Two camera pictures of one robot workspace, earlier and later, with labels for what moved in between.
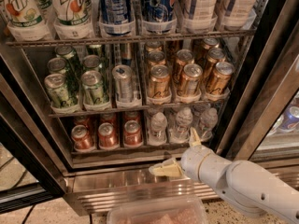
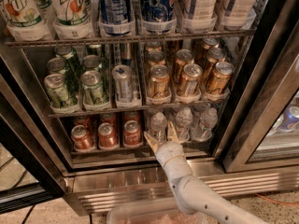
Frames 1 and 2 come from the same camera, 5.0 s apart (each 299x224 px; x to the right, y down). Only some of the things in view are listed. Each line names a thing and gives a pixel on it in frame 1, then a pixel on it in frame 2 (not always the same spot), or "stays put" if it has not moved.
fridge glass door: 33,168 stays put
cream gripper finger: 194,139 to 171,133
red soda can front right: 133,136 stays put
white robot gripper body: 193,161 to 167,151
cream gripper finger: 168,169 to 153,144
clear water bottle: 157,134 stays put
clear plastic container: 170,211 stays put
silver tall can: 122,75 stays put
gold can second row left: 155,58 stays put
